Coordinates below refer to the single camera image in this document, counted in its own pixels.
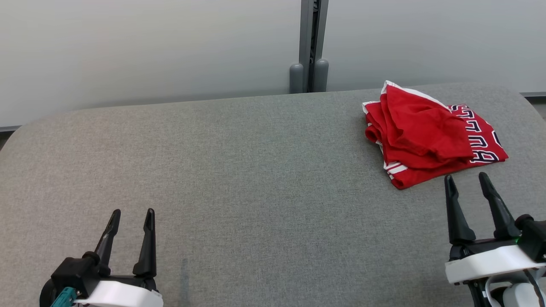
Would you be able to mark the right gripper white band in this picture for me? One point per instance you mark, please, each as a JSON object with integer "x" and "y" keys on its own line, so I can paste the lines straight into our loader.
{"x": 490, "y": 262}

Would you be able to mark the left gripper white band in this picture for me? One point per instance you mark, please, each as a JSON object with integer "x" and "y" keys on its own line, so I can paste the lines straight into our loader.
{"x": 123, "y": 294}

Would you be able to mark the red Bulls basketball jersey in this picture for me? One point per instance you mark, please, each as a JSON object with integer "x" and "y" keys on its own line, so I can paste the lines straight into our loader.
{"x": 486, "y": 140}

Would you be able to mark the red shorts with white trim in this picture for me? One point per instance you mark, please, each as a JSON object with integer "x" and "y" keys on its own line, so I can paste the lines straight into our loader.
{"x": 418, "y": 128}

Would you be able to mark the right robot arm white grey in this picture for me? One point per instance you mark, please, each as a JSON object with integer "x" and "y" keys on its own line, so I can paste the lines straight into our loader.
{"x": 516, "y": 294}

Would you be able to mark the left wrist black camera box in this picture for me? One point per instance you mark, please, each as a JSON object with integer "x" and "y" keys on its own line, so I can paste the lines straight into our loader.
{"x": 74, "y": 273}

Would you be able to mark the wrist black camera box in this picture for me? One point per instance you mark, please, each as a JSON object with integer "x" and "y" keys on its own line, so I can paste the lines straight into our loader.
{"x": 533, "y": 236}
{"x": 74, "y": 273}

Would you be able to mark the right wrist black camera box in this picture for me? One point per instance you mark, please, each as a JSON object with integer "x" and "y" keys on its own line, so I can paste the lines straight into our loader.
{"x": 533, "y": 236}

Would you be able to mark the grey partition post with feet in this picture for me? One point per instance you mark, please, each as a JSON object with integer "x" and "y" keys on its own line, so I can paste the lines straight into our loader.
{"x": 309, "y": 42}

